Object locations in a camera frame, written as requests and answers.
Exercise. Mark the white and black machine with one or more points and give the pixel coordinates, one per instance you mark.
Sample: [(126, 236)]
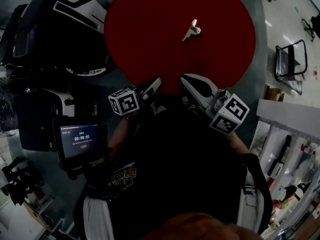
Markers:
[(82, 34)]

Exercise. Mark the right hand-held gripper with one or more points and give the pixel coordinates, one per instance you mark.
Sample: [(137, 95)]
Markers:
[(230, 114)]

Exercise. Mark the round red table mat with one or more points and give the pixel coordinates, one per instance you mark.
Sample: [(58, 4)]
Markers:
[(155, 39)]

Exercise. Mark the black plastic-wrapped bundle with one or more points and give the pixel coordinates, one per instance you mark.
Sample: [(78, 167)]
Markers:
[(8, 109)]

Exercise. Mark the white shelf unit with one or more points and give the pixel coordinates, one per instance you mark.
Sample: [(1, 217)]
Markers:
[(282, 114)]

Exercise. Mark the small black bag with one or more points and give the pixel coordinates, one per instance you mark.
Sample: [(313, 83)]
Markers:
[(8, 34)]

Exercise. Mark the red floor item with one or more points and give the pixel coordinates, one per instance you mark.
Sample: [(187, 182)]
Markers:
[(316, 73)]

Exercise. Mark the tan cardboard box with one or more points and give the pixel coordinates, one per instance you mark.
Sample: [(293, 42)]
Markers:
[(37, 216)]

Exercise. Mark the black tripod equipment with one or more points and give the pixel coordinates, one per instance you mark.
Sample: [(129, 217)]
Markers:
[(20, 181)]

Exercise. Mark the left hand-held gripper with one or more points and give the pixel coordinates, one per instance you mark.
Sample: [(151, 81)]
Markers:
[(123, 102)]

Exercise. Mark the black platform cart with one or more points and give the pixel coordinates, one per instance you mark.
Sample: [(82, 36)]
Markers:
[(287, 69)]

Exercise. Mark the brown cardboard box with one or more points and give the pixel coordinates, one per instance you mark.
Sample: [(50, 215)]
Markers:
[(273, 92)]

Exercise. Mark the long black tool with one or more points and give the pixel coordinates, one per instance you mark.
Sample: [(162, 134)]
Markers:
[(281, 154)]

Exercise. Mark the person's left forearm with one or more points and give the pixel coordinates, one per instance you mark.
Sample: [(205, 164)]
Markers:
[(120, 136)]

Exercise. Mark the black tablet screen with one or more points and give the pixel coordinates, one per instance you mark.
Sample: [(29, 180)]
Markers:
[(80, 140)]

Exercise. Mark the person's right forearm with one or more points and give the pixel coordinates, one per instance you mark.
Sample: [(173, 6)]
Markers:
[(237, 144)]

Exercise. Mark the large black bag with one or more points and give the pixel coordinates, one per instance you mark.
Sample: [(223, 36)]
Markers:
[(32, 24)]

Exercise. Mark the small red object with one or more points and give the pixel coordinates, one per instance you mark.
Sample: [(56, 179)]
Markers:
[(307, 149)]

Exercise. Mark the black box with white casing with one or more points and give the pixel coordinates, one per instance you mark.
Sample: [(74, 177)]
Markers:
[(37, 124)]

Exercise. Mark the person's torso in black shirt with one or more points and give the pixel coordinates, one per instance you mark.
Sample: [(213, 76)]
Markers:
[(180, 164)]

